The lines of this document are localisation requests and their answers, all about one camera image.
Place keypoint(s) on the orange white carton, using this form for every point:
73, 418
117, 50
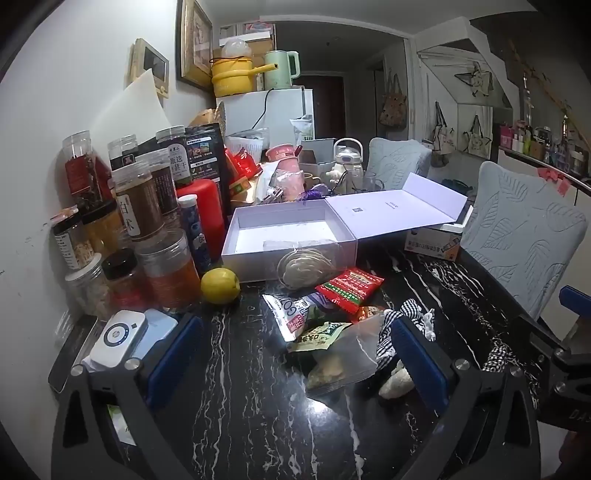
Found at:
431, 244

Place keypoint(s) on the clear zip bag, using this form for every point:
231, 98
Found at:
351, 355

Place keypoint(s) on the black white gingham cloth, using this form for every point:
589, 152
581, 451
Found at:
385, 344
497, 357

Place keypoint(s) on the light blue box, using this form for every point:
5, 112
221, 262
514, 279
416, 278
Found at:
159, 325

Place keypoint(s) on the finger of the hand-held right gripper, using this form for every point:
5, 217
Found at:
545, 333
576, 297

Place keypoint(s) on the white hinged gift box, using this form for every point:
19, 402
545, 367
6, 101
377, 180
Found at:
397, 207

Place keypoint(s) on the cluster of clear plastic jars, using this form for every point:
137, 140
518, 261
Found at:
138, 207

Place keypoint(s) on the grey cardboard box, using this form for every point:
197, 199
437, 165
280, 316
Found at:
318, 152

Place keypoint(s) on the red snack packet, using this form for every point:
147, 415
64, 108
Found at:
351, 288

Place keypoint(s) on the hanging tote bag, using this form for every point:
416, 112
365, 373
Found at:
393, 108
476, 138
443, 136

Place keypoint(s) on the green kettle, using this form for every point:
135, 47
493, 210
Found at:
279, 69

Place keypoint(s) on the pale pink paper cup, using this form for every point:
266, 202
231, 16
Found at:
280, 152

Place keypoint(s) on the blue tablet tube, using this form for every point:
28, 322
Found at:
196, 240

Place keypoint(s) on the red canister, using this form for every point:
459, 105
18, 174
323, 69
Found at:
203, 207

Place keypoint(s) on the chair with leaf cover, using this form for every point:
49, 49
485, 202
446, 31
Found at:
397, 159
521, 230

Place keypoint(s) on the red foil packet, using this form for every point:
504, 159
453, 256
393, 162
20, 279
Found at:
242, 164

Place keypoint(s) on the white fridge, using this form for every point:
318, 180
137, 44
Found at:
277, 110

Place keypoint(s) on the yellow pot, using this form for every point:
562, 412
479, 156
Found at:
233, 76

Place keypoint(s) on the framed wall picture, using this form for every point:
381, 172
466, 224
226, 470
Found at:
196, 41

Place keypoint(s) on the black standing pouch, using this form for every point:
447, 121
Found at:
207, 152

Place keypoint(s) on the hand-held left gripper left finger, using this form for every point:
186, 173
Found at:
173, 362

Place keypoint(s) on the small orange snack packet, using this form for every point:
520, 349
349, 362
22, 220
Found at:
367, 314

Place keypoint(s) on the row of bottles on shelf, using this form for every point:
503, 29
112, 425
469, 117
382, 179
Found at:
549, 147

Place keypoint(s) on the white power bank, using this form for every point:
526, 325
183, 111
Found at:
117, 337

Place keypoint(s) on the green snack packet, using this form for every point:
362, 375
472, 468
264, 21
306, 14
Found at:
323, 337

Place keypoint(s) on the white character water bottle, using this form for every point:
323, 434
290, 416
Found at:
346, 164

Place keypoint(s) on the white fluffy object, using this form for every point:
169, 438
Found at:
392, 383

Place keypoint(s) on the green white pouch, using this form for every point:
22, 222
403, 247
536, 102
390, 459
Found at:
304, 130

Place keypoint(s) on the clear glass cup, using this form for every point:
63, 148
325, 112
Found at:
373, 182

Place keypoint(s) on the black phone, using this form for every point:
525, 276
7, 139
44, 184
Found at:
69, 355

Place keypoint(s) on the yellow lemon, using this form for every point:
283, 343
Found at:
220, 286

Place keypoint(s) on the silver snack packet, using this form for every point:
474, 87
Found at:
288, 314

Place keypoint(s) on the purple tassel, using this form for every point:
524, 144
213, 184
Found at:
311, 194

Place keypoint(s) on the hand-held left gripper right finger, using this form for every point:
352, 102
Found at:
422, 364

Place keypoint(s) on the woven straw hat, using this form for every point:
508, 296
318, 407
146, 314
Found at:
213, 117

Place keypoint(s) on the white paper sheet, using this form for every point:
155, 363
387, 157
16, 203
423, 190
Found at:
134, 110

